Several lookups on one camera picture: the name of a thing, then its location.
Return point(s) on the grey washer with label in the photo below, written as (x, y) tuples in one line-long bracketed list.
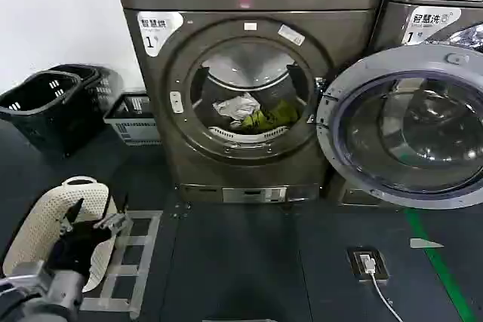
[(392, 24)]

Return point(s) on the white plug adapter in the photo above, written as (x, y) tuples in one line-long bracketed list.
[(367, 263)]

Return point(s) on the small white rectangular sticker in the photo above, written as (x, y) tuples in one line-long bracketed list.
[(250, 26)]

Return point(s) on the white perforated laundry basket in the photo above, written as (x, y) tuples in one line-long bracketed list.
[(37, 220)]

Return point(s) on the green floor tape strip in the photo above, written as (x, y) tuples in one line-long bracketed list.
[(441, 273)]

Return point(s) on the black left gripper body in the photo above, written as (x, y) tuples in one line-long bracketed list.
[(81, 246)]

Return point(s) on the metal floor socket box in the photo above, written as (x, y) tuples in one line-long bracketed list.
[(354, 261)]

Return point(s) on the black plastic basket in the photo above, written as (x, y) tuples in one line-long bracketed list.
[(41, 114), (107, 88)]

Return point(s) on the round glass dryer door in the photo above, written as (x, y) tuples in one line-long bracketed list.
[(396, 129)]

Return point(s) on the white number label sticker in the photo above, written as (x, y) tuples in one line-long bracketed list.
[(158, 31)]

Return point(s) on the white cloth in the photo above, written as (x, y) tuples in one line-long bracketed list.
[(237, 107)]

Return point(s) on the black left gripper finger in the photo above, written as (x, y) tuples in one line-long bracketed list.
[(71, 218), (113, 221)]

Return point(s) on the grey slotted plastic crate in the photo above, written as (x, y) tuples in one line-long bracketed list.
[(132, 129)]

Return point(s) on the white barcode sticker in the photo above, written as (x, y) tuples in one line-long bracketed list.
[(291, 34)]

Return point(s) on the grey tape piece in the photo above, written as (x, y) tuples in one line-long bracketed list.
[(424, 243)]

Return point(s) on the grey dryer with open drum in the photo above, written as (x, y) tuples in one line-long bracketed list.
[(170, 171)]

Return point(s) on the silver metal floor frame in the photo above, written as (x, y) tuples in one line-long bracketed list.
[(141, 241)]

